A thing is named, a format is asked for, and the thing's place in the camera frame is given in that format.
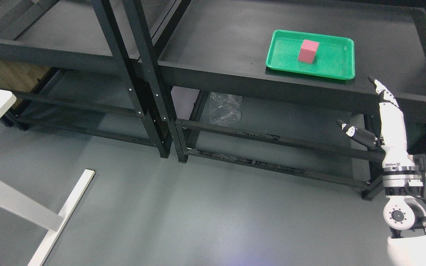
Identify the clear plastic bag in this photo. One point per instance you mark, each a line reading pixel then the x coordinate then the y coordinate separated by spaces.
pixel 224 108

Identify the black metal right shelf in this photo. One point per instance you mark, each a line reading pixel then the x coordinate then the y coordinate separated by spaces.
pixel 222 45

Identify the black metal shelf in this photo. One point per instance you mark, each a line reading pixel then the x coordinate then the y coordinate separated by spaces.
pixel 222 45
pixel 74 65

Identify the white robot forearm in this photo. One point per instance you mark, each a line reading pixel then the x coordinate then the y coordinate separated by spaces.
pixel 405 216

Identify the green plastic tray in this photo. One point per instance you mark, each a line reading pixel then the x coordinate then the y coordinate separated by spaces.
pixel 335 57

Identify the pink foam block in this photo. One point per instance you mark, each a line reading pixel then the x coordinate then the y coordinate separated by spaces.
pixel 308 51

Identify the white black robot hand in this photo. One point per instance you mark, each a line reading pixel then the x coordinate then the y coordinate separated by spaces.
pixel 393 136

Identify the white table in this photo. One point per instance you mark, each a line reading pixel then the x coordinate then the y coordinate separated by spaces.
pixel 45 167

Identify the black metal left shelf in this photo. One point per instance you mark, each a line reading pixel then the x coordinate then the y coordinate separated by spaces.
pixel 74 65

